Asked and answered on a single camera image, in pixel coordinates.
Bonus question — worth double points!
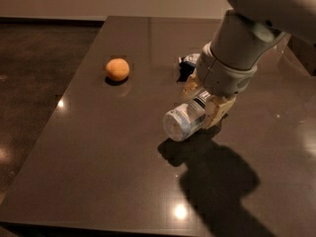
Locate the orange fruit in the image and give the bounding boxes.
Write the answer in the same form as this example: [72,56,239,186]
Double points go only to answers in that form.
[106,58,129,82]

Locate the crumpled blue white bag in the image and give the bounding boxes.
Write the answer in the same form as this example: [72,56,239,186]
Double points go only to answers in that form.
[178,53,199,82]

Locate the blue label plastic bottle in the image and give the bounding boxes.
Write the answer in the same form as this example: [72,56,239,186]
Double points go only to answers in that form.
[163,91,210,142]

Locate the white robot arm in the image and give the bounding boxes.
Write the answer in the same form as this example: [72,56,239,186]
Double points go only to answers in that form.
[183,0,316,129]

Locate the dark box on table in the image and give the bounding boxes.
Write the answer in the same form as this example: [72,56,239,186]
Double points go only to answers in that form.
[287,37,316,76]

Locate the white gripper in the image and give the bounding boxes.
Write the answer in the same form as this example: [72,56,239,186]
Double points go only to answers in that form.
[181,43,257,129]

